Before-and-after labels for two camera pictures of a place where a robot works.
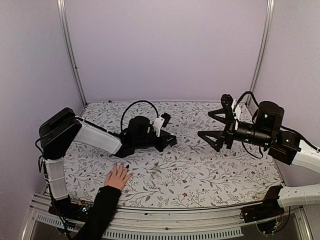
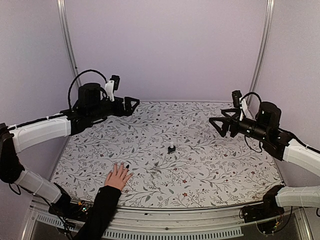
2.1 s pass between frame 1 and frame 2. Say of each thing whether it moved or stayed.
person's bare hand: stayed
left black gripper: moved
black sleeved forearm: stayed
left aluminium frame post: stayed
